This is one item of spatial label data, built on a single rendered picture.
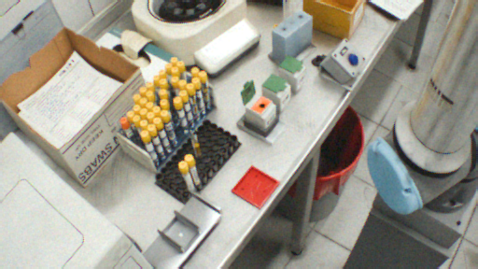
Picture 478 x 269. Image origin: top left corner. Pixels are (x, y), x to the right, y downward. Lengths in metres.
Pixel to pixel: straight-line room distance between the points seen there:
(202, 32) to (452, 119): 0.66
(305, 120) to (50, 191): 0.57
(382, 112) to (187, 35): 1.32
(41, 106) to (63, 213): 0.51
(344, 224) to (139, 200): 1.08
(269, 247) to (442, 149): 1.29
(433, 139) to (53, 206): 0.49
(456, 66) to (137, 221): 0.66
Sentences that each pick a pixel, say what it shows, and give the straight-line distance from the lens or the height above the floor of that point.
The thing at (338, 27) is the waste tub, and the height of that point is 0.91.
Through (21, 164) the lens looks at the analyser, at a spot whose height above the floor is 1.17.
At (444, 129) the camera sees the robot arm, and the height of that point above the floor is 1.26.
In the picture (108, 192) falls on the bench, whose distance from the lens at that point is 0.94.
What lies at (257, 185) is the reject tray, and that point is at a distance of 0.88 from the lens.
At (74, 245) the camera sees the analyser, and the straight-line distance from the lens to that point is 0.57.
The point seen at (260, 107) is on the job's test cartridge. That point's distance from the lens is 0.89.
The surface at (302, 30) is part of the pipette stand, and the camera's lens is 1.03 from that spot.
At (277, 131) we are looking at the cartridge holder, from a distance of 0.93.
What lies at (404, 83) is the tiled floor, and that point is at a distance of 2.29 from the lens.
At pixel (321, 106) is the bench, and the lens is 0.99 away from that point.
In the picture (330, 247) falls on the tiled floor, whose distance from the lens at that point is 1.77.
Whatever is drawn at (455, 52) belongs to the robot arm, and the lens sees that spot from 0.45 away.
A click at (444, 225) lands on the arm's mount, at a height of 0.95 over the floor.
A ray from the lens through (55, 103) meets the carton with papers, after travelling 1.05.
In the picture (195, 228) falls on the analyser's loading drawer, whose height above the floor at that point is 0.94.
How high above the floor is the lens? 1.66
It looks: 55 degrees down
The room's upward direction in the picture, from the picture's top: 7 degrees counter-clockwise
